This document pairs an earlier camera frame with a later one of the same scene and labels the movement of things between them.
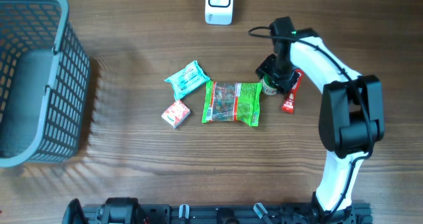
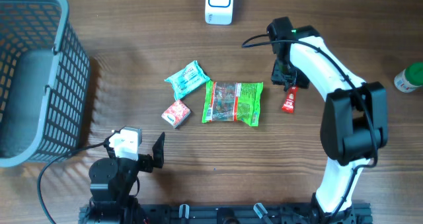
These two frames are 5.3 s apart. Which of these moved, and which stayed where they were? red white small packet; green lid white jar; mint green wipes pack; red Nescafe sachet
Moved: green lid white jar
Stayed: red Nescafe sachet; red white small packet; mint green wipes pack
